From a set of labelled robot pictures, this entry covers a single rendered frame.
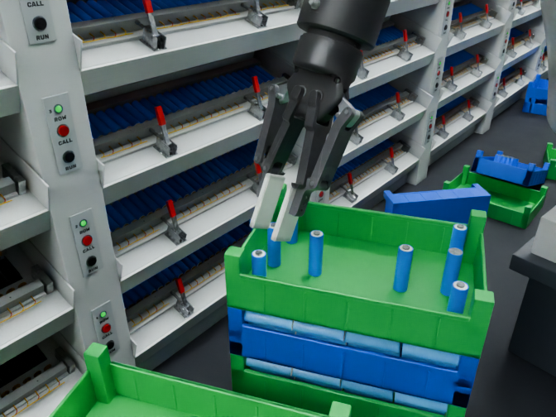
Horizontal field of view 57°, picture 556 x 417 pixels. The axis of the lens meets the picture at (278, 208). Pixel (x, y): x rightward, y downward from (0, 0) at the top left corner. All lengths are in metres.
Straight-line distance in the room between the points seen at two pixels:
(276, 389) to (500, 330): 0.83
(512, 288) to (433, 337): 1.00
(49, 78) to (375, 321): 0.56
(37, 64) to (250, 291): 0.44
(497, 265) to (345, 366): 1.07
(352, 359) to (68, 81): 0.56
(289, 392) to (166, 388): 0.18
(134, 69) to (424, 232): 0.53
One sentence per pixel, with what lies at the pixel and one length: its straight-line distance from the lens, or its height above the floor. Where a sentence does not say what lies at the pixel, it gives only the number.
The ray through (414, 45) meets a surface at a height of 0.53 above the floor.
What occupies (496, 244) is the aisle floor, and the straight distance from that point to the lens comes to 1.78.
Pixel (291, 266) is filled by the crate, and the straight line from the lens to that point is 0.72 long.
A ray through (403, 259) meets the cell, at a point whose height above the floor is 0.54.
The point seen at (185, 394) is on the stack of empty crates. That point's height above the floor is 0.44.
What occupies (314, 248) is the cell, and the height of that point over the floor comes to 0.53.
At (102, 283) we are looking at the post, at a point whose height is 0.33.
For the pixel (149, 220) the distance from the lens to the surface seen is 1.10.
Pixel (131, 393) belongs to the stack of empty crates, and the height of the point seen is 0.41.
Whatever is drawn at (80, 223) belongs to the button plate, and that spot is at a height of 0.46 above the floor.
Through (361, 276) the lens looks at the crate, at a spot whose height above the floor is 0.48.
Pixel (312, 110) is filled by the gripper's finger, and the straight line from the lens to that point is 0.59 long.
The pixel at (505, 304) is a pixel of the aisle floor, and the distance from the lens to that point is 1.53.
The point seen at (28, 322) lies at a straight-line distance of 0.97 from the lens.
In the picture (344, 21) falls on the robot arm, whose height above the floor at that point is 0.81.
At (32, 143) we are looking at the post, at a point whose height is 0.62.
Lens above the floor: 0.90
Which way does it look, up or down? 29 degrees down
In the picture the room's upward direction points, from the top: straight up
